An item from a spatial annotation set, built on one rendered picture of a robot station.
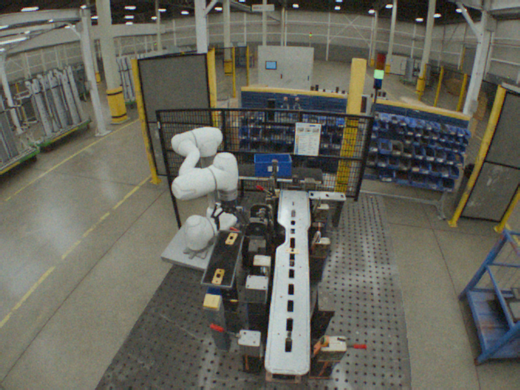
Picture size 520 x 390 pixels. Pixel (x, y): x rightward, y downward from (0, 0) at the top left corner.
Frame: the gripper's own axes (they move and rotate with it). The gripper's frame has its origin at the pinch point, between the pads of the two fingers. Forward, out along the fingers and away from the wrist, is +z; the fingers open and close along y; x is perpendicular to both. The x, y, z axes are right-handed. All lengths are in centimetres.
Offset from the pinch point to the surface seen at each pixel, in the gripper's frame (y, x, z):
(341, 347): 61, -41, 16
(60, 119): -701, 357, 60
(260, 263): 17.1, -5.2, 14.1
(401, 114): 132, 243, -14
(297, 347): 44, -42, 22
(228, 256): 3.1, -12.1, 6.1
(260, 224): 11.7, 13.8, 4.1
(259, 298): 21.7, -22.9, 18.7
